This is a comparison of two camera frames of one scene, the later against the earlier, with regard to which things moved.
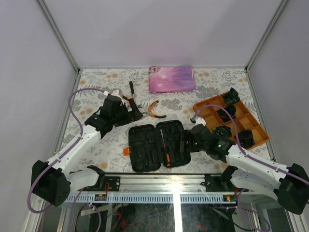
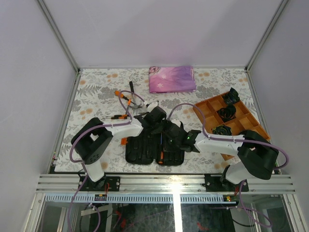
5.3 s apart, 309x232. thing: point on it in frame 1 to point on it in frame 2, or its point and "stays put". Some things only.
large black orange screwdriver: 165,153 to 161,152
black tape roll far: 231,97 stays put
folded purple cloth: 171,79 stays put
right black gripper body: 196,147 to 175,143
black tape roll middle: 230,109 stays put
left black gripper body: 121,117 to 158,128
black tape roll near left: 222,131 stays put
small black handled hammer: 140,104 stays put
